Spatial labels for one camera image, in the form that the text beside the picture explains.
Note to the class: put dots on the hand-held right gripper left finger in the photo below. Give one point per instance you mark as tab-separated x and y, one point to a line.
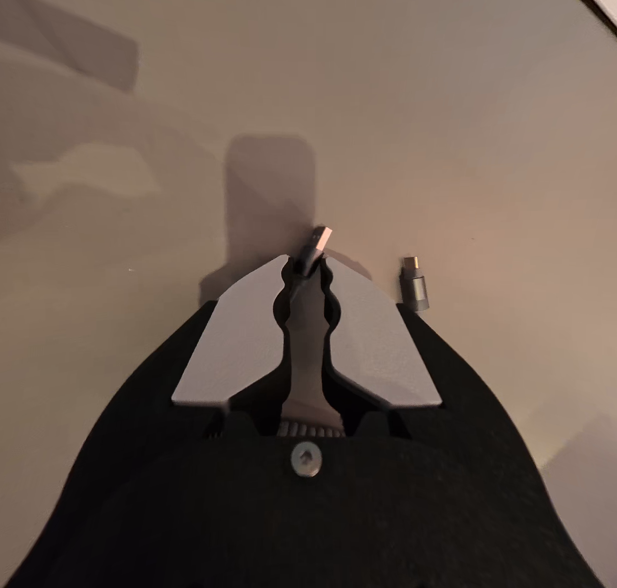
231	347

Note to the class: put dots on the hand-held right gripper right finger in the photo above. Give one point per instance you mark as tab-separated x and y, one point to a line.
381	351

